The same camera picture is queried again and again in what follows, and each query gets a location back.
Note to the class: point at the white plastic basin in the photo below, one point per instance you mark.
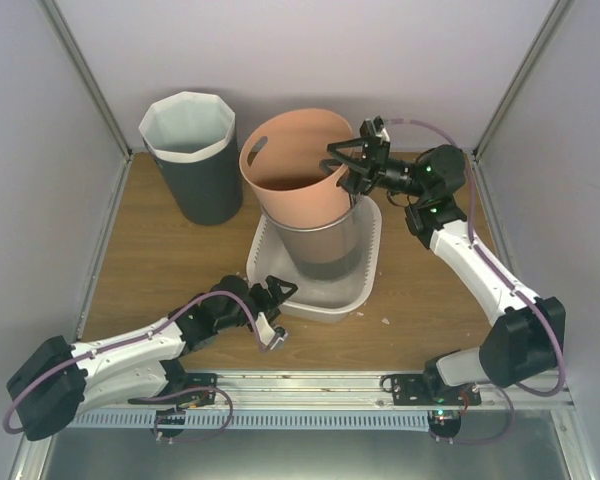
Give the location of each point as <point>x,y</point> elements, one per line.
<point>327,301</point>

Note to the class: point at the grey slotted cable duct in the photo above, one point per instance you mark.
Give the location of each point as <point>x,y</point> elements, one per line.
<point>257,419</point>

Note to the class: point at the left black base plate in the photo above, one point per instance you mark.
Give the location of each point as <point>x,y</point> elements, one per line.
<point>191,391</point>

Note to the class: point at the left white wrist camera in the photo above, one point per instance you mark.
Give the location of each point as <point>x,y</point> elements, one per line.
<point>270,337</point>

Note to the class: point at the dark grey bin white liner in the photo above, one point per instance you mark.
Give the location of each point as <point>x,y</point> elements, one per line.
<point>192,138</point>

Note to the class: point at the left aluminium frame post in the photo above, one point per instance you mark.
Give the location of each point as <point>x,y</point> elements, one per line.
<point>69,43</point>

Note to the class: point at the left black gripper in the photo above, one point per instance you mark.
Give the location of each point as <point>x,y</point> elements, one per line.
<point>278,298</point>

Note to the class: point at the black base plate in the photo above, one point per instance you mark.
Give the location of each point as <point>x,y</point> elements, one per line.
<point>191,391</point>
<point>414,389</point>

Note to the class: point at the right aluminium frame post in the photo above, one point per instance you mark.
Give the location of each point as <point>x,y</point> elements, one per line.
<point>547,30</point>

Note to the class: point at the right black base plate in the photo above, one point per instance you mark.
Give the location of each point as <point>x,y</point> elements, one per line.
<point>414,389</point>

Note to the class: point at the salmon pink plastic bin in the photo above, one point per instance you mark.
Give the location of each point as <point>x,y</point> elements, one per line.
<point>281,163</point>

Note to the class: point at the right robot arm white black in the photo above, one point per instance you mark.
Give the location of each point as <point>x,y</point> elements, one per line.
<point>524,346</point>

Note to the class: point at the aluminium front rail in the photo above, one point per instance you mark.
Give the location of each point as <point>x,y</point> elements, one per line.
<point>355,390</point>

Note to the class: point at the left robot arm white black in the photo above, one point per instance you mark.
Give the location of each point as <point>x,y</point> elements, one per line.
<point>61,380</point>

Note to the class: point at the aluminium frame post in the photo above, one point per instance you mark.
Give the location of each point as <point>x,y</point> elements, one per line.
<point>69,43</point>
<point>547,30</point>

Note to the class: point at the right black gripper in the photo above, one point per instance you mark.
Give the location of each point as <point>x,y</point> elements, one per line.
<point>373,163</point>

